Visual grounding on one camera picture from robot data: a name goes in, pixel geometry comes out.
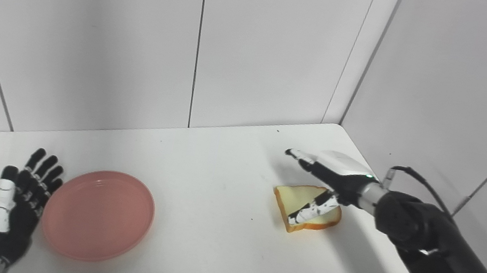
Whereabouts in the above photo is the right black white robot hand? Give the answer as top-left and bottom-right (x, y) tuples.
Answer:
(274, 143), (378, 238)

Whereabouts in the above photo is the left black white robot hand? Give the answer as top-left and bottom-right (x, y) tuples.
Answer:
(0, 141), (68, 271)

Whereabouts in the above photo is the slice of bread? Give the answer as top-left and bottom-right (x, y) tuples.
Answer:
(267, 179), (346, 241)

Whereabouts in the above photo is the pink round plate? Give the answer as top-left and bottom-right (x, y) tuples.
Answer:
(36, 161), (161, 271)

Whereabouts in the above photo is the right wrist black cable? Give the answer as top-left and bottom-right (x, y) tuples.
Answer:
(379, 163), (463, 219)

